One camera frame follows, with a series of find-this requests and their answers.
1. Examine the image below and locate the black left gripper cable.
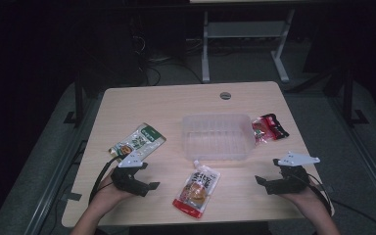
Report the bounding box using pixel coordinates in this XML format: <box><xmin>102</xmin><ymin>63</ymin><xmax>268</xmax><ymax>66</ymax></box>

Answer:
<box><xmin>88</xmin><ymin>156</ymin><xmax>125</xmax><ymax>204</ymax></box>

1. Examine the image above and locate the person's left hand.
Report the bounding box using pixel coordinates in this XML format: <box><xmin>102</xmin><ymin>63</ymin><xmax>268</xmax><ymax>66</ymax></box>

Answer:
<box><xmin>90</xmin><ymin>171</ymin><xmax>135</xmax><ymax>211</ymax></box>

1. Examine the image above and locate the clear plastic container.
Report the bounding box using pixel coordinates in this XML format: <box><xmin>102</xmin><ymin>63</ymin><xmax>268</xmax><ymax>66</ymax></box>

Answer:
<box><xmin>181</xmin><ymin>113</ymin><xmax>257</xmax><ymax>162</ymax></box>

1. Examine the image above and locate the black metal stand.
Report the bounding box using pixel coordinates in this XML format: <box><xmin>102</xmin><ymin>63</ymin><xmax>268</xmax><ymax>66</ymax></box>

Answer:
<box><xmin>63</xmin><ymin>70</ymin><xmax>86</xmax><ymax>127</ymax></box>
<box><xmin>337</xmin><ymin>63</ymin><xmax>370</xmax><ymax>127</ymax></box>

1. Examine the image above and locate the bundle of dark cables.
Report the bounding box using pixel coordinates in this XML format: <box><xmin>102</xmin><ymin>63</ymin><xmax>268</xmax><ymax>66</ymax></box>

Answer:
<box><xmin>128</xmin><ymin>16</ymin><xmax>204</xmax><ymax>86</ymax></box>

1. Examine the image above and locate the green and white snack packet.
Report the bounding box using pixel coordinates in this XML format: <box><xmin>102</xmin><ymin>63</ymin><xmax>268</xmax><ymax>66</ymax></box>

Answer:
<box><xmin>108</xmin><ymin>122</ymin><xmax>167</xmax><ymax>160</ymax></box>

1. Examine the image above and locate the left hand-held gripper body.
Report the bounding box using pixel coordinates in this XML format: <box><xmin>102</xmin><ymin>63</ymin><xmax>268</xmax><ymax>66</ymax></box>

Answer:
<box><xmin>111</xmin><ymin>150</ymin><xmax>151</xmax><ymax>198</ymax></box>

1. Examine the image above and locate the person's right hand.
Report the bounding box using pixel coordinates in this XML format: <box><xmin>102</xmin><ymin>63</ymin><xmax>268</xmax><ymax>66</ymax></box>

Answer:
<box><xmin>281</xmin><ymin>181</ymin><xmax>333</xmax><ymax>218</ymax></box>

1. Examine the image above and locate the red and black snack packet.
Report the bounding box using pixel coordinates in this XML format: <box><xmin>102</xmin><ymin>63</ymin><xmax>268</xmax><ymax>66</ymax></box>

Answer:
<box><xmin>251</xmin><ymin>113</ymin><xmax>290</xmax><ymax>146</ymax></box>

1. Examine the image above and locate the grey tape strip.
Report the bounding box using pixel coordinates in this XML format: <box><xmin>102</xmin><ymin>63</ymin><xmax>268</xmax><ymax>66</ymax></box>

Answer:
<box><xmin>61</xmin><ymin>191</ymin><xmax>83</xmax><ymax>203</ymax></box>

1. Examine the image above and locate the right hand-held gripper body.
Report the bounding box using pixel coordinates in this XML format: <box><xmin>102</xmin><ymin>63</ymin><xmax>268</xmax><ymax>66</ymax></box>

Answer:
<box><xmin>264</xmin><ymin>151</ymin><xmax>321</xmax><ymax>196</ymax></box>

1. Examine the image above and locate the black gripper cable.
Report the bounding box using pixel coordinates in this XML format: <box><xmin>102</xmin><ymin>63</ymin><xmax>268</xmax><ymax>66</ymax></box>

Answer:
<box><xmin>302</xmin><ymin>172</ymin><xmax>376</xmax><ymax>235</ymax></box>
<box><xmin>88</xmin><ymin>156</ymin><xmax>125</xmax><ymax>204</ymax></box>

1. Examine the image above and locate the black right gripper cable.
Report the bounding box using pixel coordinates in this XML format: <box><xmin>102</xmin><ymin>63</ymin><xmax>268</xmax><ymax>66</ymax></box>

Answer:
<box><xmin>302</xmin><ymin>172</ymin><xmax>376</xmax><ymax>235</ymax></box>

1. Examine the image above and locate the aluminium floor rail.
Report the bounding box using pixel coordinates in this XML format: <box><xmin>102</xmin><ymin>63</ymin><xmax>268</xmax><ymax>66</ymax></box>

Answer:
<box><xmin>326</xmin><ymin>94</ymin><xmax>376</xmax><ymax>213</ymax></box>
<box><xmin>23</xmin><ymin>94</ymin><xmax>104</xmax><ymax>235</ymax></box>

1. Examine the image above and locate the white metal desk frame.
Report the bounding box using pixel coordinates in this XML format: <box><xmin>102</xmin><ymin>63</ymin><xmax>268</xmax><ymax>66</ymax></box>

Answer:
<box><xmin>189</xmin><ymin>0</ymin><xmax>298</xmax><ymax>84</ymax></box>

